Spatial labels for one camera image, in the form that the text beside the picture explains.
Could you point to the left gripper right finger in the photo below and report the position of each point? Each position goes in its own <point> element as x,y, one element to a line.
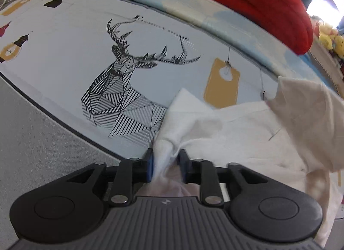
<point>203,173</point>

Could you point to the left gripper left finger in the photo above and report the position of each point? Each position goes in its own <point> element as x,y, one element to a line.
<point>129,175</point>

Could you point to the white t-shirt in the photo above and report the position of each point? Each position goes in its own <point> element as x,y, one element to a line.
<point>295,138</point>

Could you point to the deer print bed sheet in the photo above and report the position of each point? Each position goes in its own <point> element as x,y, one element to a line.
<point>110,69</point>

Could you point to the light blue patterned blanket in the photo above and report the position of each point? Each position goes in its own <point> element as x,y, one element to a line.
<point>232,28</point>

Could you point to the red folded quilt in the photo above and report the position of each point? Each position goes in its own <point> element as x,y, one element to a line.
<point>287,20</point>

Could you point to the yellow bear plush toy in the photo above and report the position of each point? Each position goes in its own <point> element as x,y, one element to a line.
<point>329,37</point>

